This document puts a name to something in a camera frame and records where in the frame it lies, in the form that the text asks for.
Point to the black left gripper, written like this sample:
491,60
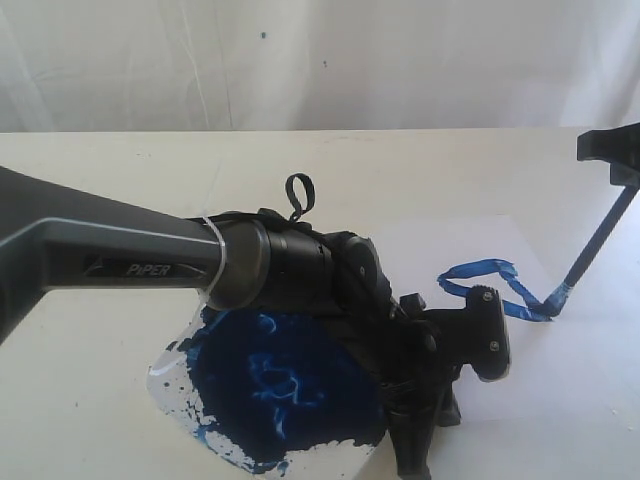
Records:
407,348

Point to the white square paint plate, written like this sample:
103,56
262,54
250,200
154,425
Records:
271,394

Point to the white zip tie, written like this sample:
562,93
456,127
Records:
218,264

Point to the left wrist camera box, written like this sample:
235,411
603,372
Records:
489,348

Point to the white paper sheet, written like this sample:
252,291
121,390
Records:
549,373

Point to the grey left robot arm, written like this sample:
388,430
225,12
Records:
54,237

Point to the black paintbrush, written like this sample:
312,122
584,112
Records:
555,302

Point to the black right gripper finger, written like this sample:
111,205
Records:
620,175
617,146

